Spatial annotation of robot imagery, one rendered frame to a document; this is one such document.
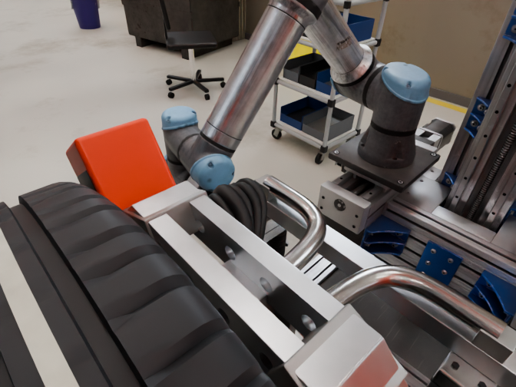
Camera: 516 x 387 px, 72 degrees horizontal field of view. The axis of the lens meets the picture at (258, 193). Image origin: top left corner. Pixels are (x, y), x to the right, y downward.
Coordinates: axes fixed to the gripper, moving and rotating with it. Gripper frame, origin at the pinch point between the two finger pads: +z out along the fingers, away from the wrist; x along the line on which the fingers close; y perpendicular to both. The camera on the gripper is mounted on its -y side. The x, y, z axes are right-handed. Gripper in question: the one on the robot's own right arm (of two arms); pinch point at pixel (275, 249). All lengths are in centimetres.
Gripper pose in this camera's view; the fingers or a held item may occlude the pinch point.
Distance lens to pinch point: 68.8
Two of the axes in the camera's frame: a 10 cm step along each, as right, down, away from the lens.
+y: 0.2, -7.9, -6.2
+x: 7.3, -4.1, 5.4
